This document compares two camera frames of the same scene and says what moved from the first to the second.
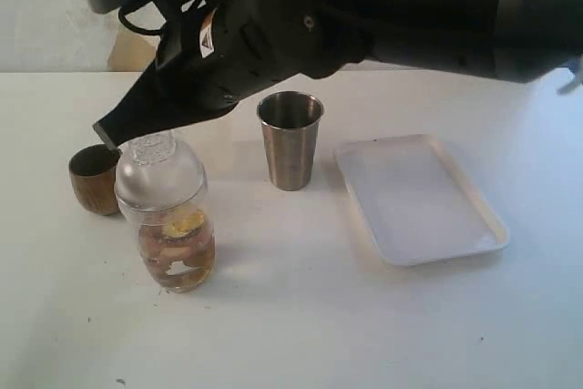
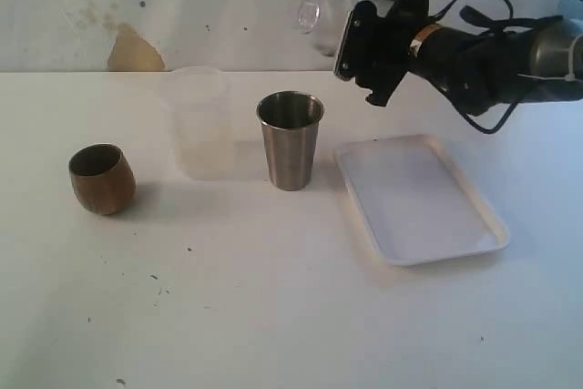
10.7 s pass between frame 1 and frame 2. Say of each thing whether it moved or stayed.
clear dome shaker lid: moved
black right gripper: moved
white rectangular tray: stayed
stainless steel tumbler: stayed
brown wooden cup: stayed
